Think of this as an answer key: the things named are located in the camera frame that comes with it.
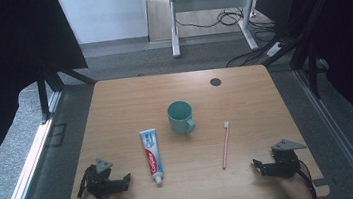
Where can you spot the white blue red toothpaste tube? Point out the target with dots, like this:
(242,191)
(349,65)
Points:
(152,156)

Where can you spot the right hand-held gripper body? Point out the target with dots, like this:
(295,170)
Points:
(284,164)

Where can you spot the white desk frame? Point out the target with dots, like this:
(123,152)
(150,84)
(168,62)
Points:
(210,1)

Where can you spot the pink toothbrush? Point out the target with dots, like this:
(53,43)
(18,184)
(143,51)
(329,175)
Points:
(225,146)

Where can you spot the person's right hand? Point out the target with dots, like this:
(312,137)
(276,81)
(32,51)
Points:
(297,188)

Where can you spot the black curtain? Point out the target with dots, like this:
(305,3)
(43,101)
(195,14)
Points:
(3,65)
(352,42)

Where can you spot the dark round table grommet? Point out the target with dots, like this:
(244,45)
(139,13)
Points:
(215,82)

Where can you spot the teal cup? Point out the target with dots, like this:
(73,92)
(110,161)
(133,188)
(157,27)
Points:
(180,117)

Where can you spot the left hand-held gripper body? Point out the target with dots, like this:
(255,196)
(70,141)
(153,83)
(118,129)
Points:
(107,187)

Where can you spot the black metal stand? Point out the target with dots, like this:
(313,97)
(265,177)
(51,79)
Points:
(311,64)
(43,94)

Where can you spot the aluminium frame rail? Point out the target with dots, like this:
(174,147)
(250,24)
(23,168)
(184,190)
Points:
(336,135)
(25,173)

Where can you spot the white power strip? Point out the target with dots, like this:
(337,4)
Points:
(274,49)

